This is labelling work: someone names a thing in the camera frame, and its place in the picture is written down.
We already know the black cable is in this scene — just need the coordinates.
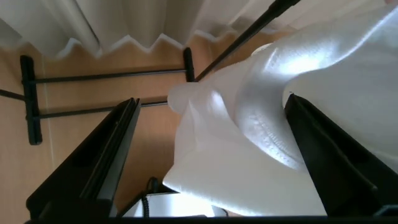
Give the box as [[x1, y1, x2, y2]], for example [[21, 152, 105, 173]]
[[141, 176, 160, 218]]

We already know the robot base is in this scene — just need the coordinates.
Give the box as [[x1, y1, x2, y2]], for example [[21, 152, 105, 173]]
[[123, 192, 229, 218]]

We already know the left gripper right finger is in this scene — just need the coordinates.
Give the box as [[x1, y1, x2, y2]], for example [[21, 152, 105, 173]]
[[284, 93, 398, 218]]

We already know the beige curtain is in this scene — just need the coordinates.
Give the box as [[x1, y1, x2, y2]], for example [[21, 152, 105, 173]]
[[0, 0, 386, 60]]

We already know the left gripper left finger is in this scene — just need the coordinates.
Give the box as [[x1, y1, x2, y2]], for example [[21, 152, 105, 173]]
[[26, 98, 141, 220]]

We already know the black clothes rack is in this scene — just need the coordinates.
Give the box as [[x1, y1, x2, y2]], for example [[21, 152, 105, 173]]
[[0, 0, 302, 146]]

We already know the white printed T-shirt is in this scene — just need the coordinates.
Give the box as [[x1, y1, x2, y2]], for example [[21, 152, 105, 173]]
[[162, 2, 398, 217]]

